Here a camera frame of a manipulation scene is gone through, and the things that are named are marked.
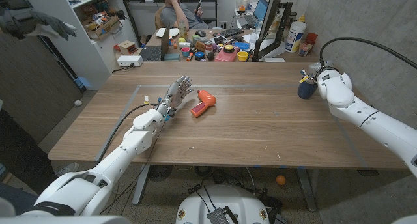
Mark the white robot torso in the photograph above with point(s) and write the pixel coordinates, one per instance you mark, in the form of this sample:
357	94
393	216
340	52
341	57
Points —
234	201

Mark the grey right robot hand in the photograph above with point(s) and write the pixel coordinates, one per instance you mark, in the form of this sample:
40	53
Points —
314	67

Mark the tan chair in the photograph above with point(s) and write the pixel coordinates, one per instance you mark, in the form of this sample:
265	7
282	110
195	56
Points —
158	20

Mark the seated person grey shirt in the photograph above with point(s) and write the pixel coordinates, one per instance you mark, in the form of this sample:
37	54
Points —
176	17

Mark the white shelf unit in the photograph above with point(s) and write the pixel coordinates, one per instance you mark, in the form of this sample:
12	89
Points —
84	54

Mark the pink box yellow button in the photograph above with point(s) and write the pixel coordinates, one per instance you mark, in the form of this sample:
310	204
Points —
224	55

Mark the orange electric screwdriver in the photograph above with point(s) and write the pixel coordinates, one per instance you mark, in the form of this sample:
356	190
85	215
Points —
205	102

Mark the orange ball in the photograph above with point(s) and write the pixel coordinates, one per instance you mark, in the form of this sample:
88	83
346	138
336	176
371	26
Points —
281	180

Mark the black ball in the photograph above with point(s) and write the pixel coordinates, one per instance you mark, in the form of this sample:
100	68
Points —
211	56

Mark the black laptop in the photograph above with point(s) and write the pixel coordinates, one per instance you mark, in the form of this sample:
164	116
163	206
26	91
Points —
153	53

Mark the black round fan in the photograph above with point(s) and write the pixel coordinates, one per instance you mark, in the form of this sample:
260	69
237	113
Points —
159	172

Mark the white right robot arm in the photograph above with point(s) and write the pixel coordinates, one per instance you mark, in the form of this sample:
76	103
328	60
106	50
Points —
374	120

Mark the white ball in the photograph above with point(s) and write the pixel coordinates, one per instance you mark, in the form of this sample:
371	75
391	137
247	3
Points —
78	103

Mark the white plate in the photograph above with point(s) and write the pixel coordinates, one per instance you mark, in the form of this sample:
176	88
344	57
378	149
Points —
161	32

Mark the small wooden box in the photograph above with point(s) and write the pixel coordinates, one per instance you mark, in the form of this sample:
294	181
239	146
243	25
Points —
127	47

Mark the black keyboard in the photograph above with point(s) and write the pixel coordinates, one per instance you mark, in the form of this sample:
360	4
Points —
232	32

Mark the dark blue cup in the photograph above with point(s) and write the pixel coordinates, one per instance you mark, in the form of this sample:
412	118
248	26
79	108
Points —
306	91

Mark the dark wooden door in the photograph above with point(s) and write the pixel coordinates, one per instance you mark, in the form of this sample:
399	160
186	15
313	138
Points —
32	87

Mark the cardboard box of items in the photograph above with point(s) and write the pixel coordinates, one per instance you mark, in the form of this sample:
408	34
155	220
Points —
106	28

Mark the standing person dark clothes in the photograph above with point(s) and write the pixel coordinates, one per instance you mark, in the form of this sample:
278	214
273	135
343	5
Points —
19	159

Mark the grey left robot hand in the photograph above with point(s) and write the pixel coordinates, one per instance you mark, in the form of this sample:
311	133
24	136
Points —
177	94

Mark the white power box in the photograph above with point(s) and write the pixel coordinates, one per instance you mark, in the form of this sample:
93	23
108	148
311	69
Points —
129	61

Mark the grey gloved person hand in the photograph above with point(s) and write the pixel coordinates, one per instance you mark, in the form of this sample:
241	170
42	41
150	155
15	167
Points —
23	20

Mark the laptop with blue screen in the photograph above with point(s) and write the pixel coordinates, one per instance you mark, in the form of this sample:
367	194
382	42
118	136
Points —
261	9

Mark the teal case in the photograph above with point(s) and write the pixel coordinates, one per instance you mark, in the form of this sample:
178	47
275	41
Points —
171	57

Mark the white wipes canister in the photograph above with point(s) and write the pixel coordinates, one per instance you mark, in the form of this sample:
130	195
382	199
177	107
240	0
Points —
294	38

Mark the black computer mouse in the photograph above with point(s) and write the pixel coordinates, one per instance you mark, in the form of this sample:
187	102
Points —
200	33

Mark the red cup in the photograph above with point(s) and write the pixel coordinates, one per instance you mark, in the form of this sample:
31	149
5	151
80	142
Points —
311	37

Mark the black computer monitor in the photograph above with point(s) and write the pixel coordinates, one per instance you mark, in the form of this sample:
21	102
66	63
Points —
267	22

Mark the glass bottle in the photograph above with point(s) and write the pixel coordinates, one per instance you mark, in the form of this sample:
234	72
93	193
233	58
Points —
182	30

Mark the yellow bowl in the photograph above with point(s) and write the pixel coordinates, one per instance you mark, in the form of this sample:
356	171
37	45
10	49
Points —
242	56

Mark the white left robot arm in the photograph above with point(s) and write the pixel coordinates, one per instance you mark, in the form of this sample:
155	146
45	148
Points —
137	141

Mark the printed drinking glass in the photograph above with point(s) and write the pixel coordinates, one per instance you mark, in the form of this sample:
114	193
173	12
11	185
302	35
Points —
304	49

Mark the grey metal table leg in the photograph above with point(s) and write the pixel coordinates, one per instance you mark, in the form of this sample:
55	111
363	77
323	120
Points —
140	185
306	189

